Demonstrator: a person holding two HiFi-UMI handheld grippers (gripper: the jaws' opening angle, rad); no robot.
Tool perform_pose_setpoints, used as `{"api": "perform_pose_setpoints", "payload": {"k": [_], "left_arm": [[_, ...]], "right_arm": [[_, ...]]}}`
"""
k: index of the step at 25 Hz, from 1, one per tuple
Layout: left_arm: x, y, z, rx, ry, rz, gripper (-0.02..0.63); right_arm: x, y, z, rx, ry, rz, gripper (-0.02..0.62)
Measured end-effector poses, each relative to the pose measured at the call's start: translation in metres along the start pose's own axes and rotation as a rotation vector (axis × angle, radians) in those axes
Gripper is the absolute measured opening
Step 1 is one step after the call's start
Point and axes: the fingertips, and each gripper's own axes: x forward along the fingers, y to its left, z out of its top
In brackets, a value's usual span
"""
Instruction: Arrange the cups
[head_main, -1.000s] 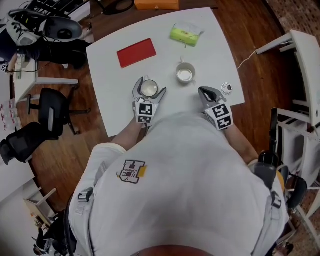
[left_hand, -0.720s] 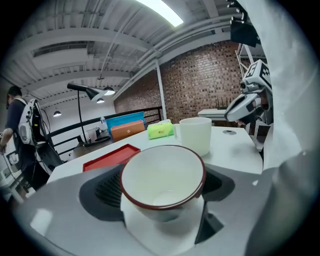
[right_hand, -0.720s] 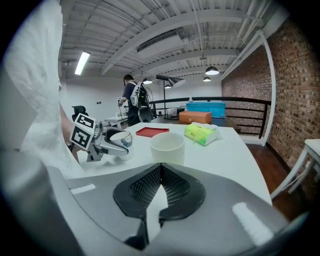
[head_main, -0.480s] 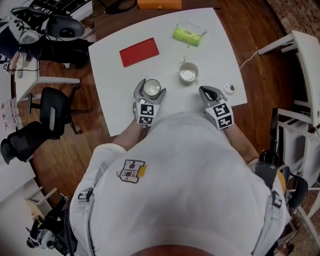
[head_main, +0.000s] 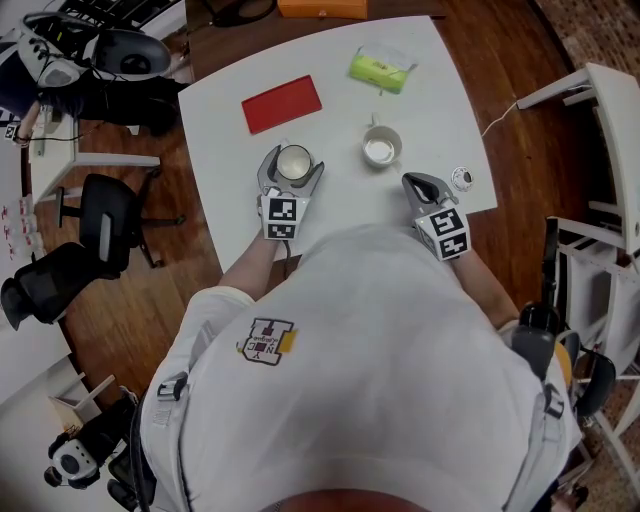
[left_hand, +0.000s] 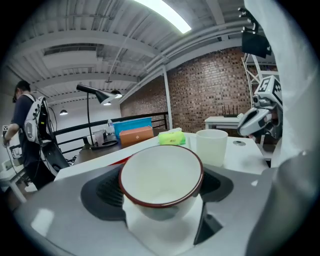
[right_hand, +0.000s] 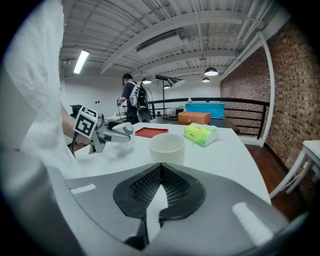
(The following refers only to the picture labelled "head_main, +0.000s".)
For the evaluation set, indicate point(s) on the row of small bottles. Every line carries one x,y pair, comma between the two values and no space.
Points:
22,225

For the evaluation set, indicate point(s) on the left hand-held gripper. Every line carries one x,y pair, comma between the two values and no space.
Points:
282,215

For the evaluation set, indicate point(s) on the small white desk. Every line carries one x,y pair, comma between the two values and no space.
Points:
55,170

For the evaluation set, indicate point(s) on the green tissue packet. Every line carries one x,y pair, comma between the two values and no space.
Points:
375,70

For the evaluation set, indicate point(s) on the red tray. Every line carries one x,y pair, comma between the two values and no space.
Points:
281,104

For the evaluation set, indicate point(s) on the person's white T-shirt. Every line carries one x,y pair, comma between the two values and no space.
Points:
360,350

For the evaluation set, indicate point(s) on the black railing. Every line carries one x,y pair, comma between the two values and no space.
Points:
115,10

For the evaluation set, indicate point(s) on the white shelf unit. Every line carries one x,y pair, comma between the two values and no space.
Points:
610,300

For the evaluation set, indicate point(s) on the black desk lamp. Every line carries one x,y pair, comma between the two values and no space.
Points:
240,12

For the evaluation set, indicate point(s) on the grey domed shell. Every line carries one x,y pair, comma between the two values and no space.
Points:
132,55

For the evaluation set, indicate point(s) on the black screen device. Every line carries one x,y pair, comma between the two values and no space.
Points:
551,260

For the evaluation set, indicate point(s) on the white mug with dark rim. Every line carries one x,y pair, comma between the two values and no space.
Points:
294,162

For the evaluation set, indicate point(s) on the person's left forearm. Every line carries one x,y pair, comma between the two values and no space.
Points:
250,270

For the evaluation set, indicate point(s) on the white side table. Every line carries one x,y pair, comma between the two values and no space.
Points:
615,115

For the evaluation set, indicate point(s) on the orange box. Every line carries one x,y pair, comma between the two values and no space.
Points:
322,7

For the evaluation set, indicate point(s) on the black office chair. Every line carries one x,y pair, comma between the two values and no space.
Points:
107,215
45,285

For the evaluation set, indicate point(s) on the black shoulder pouch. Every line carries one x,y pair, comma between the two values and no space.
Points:
535,340

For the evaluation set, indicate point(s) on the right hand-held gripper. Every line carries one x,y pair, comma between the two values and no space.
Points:
445,230

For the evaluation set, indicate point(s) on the person's right forearm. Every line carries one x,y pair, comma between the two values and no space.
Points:
487,290

